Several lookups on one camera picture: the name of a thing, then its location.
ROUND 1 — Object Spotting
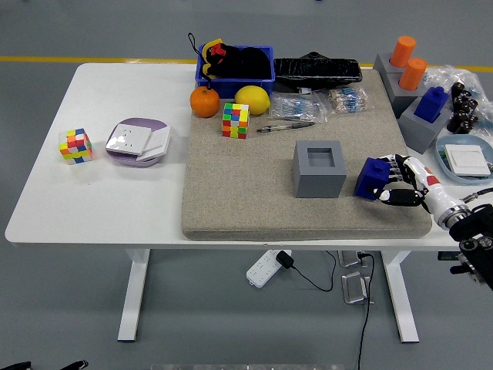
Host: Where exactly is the clear bag of resistors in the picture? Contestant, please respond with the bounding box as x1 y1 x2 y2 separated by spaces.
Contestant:
267 92 330 124
324 86 374 116

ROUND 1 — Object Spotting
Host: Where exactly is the grey cube seal holder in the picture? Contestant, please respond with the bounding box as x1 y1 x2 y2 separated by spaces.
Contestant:
385 69 433 119
372 52 404 78
292 140 348 200
397 100 452 156

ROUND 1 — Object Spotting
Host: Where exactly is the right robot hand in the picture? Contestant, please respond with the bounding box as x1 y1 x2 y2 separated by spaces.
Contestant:
371 153 462 217

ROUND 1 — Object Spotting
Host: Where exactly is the white switch panel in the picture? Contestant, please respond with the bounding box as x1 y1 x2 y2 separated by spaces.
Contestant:
444 144 493 178
135 125 172 163

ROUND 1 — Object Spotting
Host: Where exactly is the white socket panel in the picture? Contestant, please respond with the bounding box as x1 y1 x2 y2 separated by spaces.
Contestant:
105 123 153 156

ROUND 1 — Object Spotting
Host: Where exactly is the grey pen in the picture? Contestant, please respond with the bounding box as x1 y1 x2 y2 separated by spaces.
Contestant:
255 121 316 134

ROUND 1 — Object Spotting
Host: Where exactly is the black strap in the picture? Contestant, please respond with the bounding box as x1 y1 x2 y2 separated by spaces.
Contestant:
187 32 213 92

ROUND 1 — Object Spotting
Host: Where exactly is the blue plastic bin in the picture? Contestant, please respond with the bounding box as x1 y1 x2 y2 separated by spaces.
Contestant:
195 45 277 100

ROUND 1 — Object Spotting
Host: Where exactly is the purple plate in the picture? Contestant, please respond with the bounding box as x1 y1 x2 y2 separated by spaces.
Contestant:
105 116 171 168

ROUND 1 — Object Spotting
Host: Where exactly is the grey-brown mat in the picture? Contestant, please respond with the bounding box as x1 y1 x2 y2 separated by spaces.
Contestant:
180 69 433 242

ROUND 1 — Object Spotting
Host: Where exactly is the clear plastic bag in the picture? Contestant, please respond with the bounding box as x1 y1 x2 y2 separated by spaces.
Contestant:
422 64 493 136

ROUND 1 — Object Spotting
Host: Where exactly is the blue square seal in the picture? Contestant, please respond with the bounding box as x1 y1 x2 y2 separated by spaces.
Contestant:
413 87 450 125
353 156 392 201

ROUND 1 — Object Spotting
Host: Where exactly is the white power strip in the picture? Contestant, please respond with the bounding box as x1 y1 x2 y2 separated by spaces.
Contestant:
246 249 293 289

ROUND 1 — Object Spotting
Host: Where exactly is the colourful puzzle cube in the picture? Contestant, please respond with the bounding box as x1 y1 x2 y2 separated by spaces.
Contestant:
58 127 94 166
222 102 250 140

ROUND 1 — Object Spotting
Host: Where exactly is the white table leg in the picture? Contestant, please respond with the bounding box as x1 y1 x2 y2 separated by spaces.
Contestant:
381 251 421 344
117 248 152 342

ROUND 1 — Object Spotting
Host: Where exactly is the metal foot bracket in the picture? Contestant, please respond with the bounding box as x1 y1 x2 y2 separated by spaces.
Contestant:
337 250 364 269
341 271 373 306

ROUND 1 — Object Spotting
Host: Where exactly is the black power cable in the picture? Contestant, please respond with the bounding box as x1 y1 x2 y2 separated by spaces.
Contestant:
356 252 377 370

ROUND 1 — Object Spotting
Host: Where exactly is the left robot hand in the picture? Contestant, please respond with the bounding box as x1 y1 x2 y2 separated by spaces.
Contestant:
0 360 89 370

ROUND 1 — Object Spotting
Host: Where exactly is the black adapter with cord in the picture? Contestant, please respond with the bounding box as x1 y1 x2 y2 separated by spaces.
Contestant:
277 250 338 293

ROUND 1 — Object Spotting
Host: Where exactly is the yellow lemon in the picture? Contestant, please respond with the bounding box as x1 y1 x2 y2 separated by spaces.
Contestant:
233 85 271 116

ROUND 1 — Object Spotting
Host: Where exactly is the light blue plate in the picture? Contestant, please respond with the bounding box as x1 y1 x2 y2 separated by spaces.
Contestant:
434 133 493 187

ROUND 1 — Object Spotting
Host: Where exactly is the orange fruit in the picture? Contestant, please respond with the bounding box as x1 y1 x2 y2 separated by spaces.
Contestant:
189 86 221 119

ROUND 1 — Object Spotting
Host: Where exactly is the orange cylinder seal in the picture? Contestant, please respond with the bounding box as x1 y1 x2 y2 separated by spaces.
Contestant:
398 58 428 93
390 36 418 69

